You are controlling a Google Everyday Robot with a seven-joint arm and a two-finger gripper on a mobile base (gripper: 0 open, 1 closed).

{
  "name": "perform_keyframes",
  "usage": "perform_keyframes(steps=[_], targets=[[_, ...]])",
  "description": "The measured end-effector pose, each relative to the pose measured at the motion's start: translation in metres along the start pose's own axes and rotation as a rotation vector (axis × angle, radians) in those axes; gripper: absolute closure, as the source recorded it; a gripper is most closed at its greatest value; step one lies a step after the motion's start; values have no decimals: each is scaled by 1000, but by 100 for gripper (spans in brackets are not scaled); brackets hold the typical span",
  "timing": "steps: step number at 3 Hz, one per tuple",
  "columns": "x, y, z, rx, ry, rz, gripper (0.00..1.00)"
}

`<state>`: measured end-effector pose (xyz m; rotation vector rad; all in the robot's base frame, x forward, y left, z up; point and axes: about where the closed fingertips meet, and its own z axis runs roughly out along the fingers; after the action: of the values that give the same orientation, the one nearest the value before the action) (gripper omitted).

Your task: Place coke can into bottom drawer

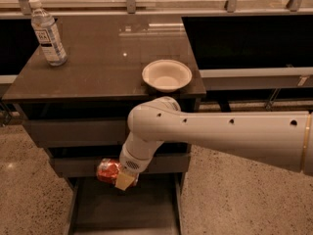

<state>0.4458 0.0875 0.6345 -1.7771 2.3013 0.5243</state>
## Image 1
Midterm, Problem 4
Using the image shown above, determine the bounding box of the top grey drawer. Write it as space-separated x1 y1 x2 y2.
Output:
22 118 128 148

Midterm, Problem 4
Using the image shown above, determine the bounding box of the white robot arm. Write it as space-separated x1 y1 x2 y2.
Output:
115 97 313 190

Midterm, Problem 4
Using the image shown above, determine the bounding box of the open bottom grey drawer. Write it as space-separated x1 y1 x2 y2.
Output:
63 173 183 235

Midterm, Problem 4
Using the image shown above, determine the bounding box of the white paper bowl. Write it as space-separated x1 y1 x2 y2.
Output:
142 60 193 93

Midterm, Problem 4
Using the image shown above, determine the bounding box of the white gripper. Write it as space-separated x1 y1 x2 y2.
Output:
115 150 152 191

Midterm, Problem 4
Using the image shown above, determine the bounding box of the dark grey drawer cabinet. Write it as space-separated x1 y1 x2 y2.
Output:
2 15 207 235

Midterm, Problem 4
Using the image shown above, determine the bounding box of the red coke can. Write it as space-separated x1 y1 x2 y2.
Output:
96 158 130 184

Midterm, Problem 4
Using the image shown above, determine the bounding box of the middle grey drawer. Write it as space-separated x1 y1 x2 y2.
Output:
50 154 191 177

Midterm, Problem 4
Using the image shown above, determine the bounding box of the clear plastic water bottle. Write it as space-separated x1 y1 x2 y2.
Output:
29 0 67 67

